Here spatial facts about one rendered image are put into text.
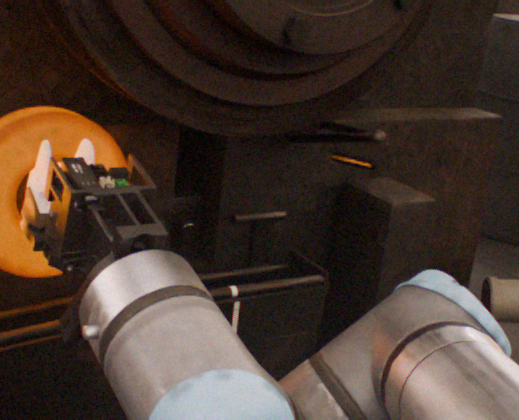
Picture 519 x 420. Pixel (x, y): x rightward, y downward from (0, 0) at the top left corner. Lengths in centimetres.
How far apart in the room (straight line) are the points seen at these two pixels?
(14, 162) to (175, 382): 31
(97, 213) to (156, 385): 17
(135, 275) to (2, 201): 22
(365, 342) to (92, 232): 22
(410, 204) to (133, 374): 53
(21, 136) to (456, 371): 42
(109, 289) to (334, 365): 17
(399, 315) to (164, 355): 18
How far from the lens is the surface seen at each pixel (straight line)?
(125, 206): 63
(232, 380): 52
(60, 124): 77
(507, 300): 109
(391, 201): 98
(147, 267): 58
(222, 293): 88
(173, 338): 54
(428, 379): 54
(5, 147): 76
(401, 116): 110
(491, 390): 51
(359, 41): 78
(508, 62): 351
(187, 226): 96
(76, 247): 67
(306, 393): 62
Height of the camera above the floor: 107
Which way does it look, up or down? 18 degrees down
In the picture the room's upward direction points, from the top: 7 degrees clockwise
